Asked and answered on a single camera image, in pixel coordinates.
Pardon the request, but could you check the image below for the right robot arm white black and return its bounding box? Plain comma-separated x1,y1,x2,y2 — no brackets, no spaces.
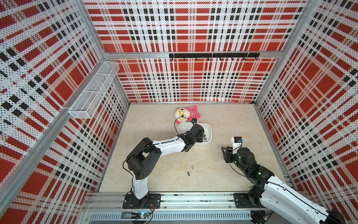
221,147,346,224

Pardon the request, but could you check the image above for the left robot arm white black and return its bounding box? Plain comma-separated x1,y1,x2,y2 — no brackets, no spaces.
123,124,205,209

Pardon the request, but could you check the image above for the white plastic storage box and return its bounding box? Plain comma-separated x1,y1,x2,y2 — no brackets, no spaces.
177,122,212,145

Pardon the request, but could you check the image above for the pink striped plush doll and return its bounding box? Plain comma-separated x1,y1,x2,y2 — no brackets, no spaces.
175,105,200,124

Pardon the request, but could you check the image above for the green circuit board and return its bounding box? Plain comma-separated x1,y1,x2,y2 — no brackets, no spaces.
130,211,151,220

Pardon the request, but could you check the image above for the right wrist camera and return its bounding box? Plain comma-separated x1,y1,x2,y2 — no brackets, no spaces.
232,136,243,155

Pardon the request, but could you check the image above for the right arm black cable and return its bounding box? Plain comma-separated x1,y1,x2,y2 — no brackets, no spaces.
227,152,261,185

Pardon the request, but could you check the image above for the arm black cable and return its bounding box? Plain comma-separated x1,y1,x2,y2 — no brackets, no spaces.
174,116,194,136
227,152,261,185

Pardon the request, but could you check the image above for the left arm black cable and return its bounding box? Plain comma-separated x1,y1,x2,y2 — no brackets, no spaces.
174,116,194,136

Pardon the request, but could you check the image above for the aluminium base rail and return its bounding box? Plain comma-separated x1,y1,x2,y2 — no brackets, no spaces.
79,191,280,224

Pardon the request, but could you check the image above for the black hook rail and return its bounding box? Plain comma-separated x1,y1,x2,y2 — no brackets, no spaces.
169,53,260,59

